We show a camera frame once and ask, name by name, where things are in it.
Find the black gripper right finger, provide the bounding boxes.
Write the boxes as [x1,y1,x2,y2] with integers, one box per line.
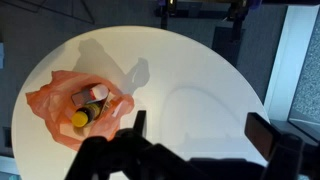
[244,112,283,161]

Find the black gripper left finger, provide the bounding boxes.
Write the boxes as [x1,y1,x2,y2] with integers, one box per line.
[133,109,148,138]

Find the syrup bottle with yellow cap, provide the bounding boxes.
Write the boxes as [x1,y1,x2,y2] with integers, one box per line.
[71,101,104,128]

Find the orange plastic bag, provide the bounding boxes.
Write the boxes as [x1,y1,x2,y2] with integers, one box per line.
[25,69,136,152]

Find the white tube with red label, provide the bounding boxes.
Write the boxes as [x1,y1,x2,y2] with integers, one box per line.
[71,83,110,107]

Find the black metal stand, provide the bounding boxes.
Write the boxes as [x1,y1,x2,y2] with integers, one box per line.
[154,0,264,68]

